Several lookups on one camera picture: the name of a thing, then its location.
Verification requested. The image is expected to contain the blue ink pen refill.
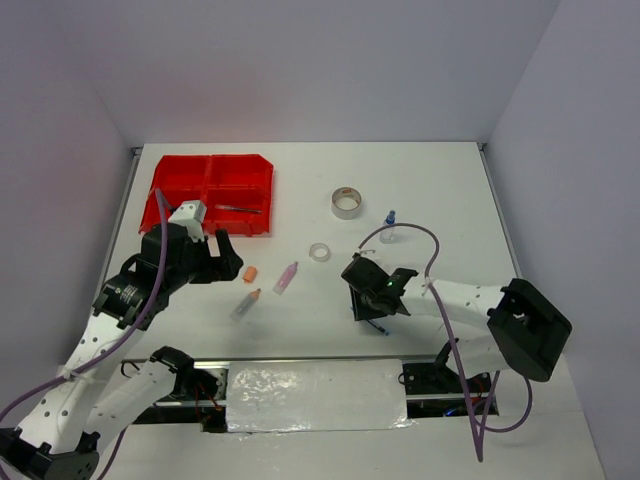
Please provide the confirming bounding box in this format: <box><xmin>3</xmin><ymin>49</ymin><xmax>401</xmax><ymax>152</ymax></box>
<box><xmin>367</xmin><ymin>320</ymin><xmax>390</xmax><ymax>336</ymax></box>

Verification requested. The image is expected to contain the teal ink pen refill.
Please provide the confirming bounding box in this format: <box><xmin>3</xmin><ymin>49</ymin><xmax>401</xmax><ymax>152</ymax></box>
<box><xmin>214</xmin><ymin>204</ymin><xmax>262</xmax><ymax>215</ymax></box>

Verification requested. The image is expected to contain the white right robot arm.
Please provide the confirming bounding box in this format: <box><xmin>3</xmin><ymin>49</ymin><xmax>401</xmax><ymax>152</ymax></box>
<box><xmin>341</xmin><ymin>254</ymin><xmax>572</xmax><ymax>395</ymax></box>

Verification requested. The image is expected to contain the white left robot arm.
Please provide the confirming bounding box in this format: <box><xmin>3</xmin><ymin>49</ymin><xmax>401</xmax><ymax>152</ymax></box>
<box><xmin>1</xmin><ymin>222</ymin><xmax>243</xmax><ymax>479</ymax></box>

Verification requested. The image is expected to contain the orange highlighter cap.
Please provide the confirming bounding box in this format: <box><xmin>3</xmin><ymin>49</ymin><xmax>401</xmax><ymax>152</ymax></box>
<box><xmin>243</xmin><ymin>266</ymin><xmax>258</xmax><ymax>284</ymax></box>

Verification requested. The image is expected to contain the orange-tipped clear highlighter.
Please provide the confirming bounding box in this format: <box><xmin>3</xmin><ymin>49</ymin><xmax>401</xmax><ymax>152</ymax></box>
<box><xmin>230</xmin><ymin>288</ymin><xmax>262</xmax><ymax>321</ymax></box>

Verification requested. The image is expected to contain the red four-compartment bin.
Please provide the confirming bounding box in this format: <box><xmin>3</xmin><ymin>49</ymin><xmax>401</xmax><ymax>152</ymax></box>
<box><xmin>139</xmin><ymin>154</ymin><xmax>275</xmax><ymax>237</ymax></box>

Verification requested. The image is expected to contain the pink highlighter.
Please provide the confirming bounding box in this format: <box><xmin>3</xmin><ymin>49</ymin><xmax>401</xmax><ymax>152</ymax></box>
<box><xmin>273</xmin><ymin>261</ymin><xmax>299</xmax><ymax>295</ymax></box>

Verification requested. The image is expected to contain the small clear tape roll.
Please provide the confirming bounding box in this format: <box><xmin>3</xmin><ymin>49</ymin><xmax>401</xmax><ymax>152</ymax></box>
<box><xmin>308</xmin><ymin>243</ymin><xmax>331</xmax><ymax>262</ymax></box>

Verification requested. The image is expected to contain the blue-capped spray bottle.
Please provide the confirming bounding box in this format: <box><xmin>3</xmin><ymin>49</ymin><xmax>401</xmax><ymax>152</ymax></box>
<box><xmin>379</xmin><ymin>210</ymin><xmax>396</xmax><ymax>244</ymax></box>

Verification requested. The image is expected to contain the large clear tape roll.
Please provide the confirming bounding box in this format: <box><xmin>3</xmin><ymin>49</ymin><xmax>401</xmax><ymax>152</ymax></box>
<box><xmin>331</xmin><ymin>187</ymin><xmax>362</xmax><ymax>220</ymax></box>

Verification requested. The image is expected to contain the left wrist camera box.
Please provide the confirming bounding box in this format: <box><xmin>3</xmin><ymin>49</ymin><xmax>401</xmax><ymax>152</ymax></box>
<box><xmin>168</xmin><ymin>200</ymin><xmax>207</xmax><ymax>241</ymax></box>

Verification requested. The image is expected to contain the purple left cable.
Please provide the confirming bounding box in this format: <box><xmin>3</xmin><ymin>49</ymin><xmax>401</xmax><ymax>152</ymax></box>
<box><xmin>0</xmin><ymin>188</ymin><xmax>176</xmax><ymax>480</ymax></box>

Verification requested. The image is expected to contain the purple cable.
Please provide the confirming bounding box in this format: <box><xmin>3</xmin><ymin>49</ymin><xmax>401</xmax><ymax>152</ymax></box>
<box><xmin>0</xmin><ymin>188</ymin><xmax>176</xmax><ymax>480</ymax></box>
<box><xmin>358</xmin><ymin>222</ymin><xmax>534</xmax><ymax>464</ymax></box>

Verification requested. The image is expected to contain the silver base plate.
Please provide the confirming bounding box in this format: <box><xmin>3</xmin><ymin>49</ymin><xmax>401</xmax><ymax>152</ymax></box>
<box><xmin>135</xmin><ymin>358</ymin><xmax>492</xmax><ymax>434</ymax></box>

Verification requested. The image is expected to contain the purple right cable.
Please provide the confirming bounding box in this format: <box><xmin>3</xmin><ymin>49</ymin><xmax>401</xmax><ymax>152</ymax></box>
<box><xmin>358</xmin><ymin>222</ymin><xmax>534</xmax><ymax>464</ymax></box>

